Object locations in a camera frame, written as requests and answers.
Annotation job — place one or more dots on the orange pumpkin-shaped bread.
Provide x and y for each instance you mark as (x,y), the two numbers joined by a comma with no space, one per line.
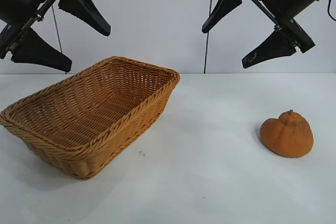
(286,137)

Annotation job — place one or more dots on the woven wicker basket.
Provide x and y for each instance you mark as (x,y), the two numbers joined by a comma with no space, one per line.
(78,119)

